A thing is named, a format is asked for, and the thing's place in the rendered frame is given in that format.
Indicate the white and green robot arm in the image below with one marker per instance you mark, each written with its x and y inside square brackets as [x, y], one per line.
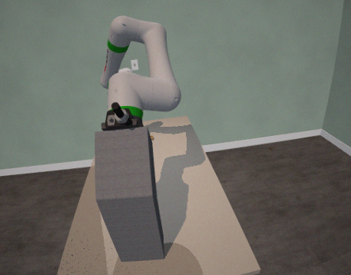
[128, 92]

